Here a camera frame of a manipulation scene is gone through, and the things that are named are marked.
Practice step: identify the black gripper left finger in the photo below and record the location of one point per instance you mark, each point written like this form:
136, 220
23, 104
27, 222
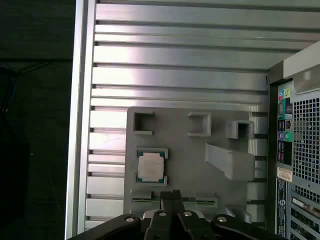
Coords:
157, 225

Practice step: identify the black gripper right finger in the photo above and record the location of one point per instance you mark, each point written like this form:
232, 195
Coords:
186, 225

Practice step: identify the silver green CPU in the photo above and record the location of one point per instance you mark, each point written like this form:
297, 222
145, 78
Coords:
151, 167

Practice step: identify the green RAM stick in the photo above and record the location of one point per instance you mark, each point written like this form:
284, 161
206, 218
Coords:
191, 199

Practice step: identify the grey plastic parts rack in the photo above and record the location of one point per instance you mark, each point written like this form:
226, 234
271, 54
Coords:
182, 160

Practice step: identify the grey black PC case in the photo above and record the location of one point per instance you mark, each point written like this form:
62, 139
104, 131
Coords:
305, 150

